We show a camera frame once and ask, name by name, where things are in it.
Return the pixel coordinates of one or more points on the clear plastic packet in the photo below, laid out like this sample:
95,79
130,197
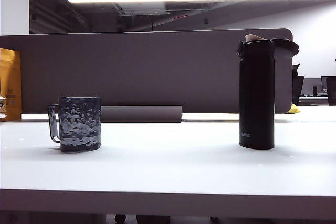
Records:
2,107

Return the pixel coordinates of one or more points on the red ceiling sign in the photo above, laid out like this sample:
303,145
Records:
180,17

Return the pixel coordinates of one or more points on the black office chair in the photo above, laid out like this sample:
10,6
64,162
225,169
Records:
297,85

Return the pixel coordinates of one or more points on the yellow paper bag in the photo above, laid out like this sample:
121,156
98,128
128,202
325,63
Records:
11,77

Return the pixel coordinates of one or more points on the small yellow object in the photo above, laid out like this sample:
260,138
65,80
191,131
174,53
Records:
294,109

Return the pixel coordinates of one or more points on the black thermos with lid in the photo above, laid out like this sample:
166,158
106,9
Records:
256,98

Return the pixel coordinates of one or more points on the grey desk divider panel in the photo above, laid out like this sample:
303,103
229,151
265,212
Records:
157,72

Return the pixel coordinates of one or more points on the dark computer monitor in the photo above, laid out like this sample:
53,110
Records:
330,85

